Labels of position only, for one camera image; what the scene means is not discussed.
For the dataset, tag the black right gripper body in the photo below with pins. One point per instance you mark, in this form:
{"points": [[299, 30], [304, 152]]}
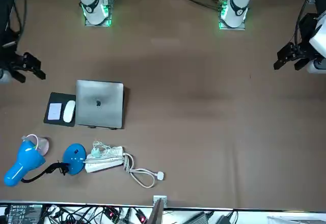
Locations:
{"points": [[12, 61]]}

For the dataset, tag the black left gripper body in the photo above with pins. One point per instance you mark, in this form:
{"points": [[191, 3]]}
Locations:
{"points": [[298, 52]]}

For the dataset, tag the silver laptop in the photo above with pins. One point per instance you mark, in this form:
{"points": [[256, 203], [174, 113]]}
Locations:
{"points": [[107, 107]]}

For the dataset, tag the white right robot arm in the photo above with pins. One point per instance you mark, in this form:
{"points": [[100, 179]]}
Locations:
{"points": [[93, 7]]}

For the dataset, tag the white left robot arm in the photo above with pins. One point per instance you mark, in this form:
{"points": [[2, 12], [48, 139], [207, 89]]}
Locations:
{"points": [[237, 7]]}

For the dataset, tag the black mouse pad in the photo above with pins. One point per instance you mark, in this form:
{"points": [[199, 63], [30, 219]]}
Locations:
{"points": [[54, 98]]}

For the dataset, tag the white computer mouse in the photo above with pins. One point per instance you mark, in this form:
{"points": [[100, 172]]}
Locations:
{"points": [[69, 111]]}

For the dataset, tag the black laptop stand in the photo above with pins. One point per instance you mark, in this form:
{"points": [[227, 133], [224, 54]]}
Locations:
{"points": [[92, 127]]}

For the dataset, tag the pink pen cup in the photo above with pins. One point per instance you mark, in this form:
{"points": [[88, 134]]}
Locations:
{"points": [[44, 145]]}

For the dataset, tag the blue desk lamp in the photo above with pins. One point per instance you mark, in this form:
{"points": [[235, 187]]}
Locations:
{"points": [[28, 157]]}

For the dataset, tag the white power strip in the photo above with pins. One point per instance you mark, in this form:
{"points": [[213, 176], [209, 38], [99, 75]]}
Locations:
{"points": [[107, 161]]}

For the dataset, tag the black labelled power adapter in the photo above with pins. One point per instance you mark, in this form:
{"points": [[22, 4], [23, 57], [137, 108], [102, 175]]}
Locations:
{"points": [[23, 213]]}

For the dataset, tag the aluminium post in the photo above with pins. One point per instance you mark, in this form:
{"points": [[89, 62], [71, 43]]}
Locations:
{"points": [[159, 208]]}

